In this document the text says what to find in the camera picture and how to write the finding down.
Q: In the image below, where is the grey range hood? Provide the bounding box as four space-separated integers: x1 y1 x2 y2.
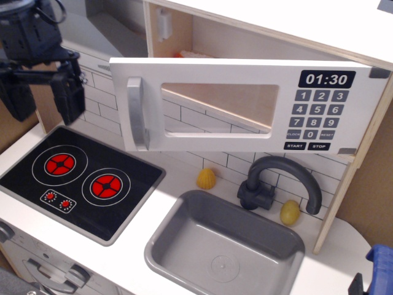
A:
59 1 148 74

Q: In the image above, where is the grey toy sink basin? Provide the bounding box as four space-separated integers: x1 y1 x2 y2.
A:
144 191 305 294

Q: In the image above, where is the grey toy oven door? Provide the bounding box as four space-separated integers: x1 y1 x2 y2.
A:
1 221 128 294

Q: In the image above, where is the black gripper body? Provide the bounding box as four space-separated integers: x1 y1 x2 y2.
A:
1 47 87 87

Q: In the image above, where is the white magnetic door latch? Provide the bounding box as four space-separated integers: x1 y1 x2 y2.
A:
156 7 173 42

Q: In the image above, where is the yellow toy lemon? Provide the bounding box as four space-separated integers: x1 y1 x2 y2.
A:
196 168 216 190

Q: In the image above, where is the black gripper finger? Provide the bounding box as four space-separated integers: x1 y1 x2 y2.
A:
1 82 36 122
50 73 85 125

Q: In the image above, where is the black clamp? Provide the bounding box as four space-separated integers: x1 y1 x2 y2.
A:
348 273 364 295

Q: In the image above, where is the dark grey toy faucet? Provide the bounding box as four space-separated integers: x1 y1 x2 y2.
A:
237 156 322 215

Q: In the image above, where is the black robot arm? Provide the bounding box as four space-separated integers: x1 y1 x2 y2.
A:
1 1 86 125

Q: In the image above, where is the yellow toy potato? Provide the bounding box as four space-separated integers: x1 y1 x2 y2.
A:
279 200 300 226

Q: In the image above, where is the blue plastic object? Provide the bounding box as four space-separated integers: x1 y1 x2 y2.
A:
366 245 392 295

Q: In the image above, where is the white toy microwave door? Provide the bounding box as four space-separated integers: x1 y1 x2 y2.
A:
110 58 387 154

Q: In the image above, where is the black toy stovetop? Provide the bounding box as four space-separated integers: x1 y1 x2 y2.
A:
1 127 165 246

